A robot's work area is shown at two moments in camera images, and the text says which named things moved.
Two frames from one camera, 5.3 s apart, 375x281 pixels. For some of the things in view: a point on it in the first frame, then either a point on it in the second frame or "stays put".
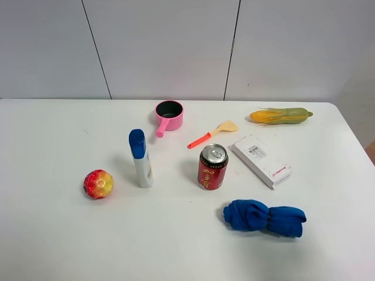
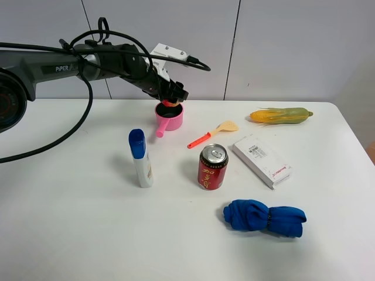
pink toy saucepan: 169,115 stays put
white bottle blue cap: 138,146 stays put
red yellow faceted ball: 98,184 -> 167,103
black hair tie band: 269,218 stays put
